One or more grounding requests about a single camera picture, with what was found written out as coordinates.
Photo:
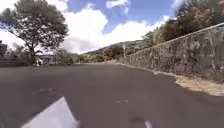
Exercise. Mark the bushy hillside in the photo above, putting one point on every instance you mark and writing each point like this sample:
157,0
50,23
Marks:
110,50

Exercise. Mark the pale pole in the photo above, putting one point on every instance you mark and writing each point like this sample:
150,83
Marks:
124,50

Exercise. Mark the grey asphalt road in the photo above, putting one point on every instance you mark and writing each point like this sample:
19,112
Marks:
100,86

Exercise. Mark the low green bushes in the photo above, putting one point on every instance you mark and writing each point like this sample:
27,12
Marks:
61,57

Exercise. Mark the large broad tree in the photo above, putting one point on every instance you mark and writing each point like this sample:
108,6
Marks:
36,20

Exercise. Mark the sandy dirt verge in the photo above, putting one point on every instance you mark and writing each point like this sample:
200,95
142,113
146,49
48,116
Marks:
200,85

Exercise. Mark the tall grey stone wall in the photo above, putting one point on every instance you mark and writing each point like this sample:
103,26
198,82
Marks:
193,53

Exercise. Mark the bushes above stone wall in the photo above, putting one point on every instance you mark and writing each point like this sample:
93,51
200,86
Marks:
196,16

